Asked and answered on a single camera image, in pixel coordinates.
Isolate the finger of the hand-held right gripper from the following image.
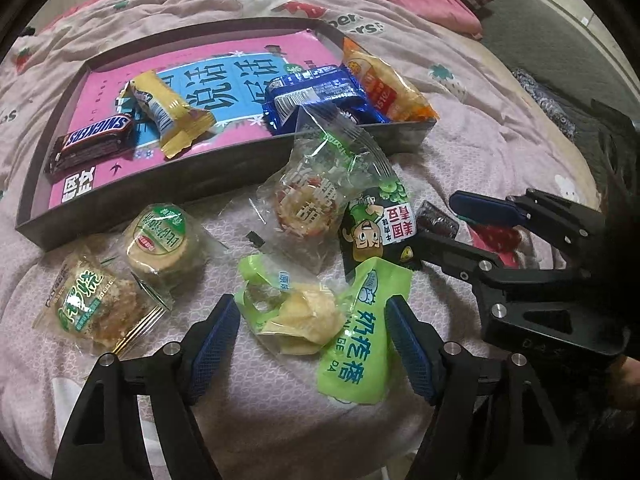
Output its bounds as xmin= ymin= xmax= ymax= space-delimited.
xmin=448 ymin=187 xmax=608 ymax=271
xmin=412 ymin=232 xmax=632 ymax=363

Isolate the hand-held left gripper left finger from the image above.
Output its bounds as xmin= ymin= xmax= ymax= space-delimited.
xmin=52 ymin=294 xmax=242 ymax=480

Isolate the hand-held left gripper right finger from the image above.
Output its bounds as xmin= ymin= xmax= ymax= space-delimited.
xmin=384 ymin=296 xmax=576 ymax=480

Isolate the small dark candy packet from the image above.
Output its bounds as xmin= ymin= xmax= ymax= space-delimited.
xmin=417 ymin=200 xmax=460 ymax=241

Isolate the light green snack packet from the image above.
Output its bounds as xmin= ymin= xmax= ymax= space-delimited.
xmin=236 ymin=254 xmax=413 ymax=406

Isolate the dark green cartoon packet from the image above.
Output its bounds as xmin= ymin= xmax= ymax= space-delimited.
xmin=340 ymin=180 xmax=418 ymax=286

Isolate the clear packet round pastry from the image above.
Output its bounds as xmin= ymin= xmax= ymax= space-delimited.
xmin=117 ymin=203 xmax=223 ymax=311

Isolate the clear packet crumbly pastry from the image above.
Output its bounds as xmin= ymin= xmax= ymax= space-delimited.
xmin=32 ymin=252 xmax=168 ymax=358

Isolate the orange snack packet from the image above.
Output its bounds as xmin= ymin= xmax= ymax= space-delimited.
xmin=341 ymin=37 xmax=440 ymax=123

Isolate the clear packet red-flecked pastry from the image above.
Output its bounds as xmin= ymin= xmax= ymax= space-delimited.
xmin=255 ymin=105 xmax=396 ymax=273

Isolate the dark shallow cardboard box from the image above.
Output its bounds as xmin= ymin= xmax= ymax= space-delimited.
xmin=15 ymin=17 xmax=438 ymax=252

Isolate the blue cookie packet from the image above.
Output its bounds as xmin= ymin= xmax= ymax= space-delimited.
xmin=262 ymin=67 xmax=388 ymax=136

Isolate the brown chocolate bar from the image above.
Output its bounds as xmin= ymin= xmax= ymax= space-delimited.
xmin=44 ymin=112 xmax=137 ymax=184

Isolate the yellow cake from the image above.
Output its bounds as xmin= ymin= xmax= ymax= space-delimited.
xmin=117 ymin=70 xmax=217 ymax=161

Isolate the person's right forearm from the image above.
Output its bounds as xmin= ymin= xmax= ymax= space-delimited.
xmin=575 ymin=355 xmax=640 ymax=480

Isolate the printed strawberry blanket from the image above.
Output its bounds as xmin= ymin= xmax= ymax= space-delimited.
xmin=0 ymin=0 xmax=608 ymax=480

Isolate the dark patterned cloth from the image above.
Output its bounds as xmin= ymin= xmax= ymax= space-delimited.
xmin=510 ymin=67 xmax=576 ymax=141

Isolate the grey quilted headboard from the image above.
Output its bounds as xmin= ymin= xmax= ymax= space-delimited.
xmin=475 ymin=0 xmax=640 ymax=126

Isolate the pink book with blue label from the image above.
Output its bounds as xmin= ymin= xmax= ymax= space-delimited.
xmin=47 ymin=30 xmax=361 ymax=208

